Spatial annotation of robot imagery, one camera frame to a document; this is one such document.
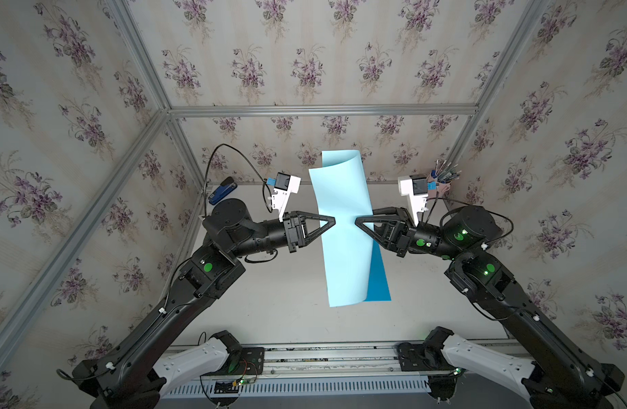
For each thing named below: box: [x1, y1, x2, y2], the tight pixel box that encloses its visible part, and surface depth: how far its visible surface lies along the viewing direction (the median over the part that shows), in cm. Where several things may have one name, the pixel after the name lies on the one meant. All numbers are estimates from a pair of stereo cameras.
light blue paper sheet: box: [307, 149, 374, 308], surface depth 49 cm
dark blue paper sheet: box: [364, 239, 392, 302], surface depth 51 cm
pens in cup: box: [431, 159, 463, 184], surface depth 113 cm
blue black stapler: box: [207, 176, 238, 206], surface depth 116 cm
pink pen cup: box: [436, 181, 452, 198], surface depth 110 cm
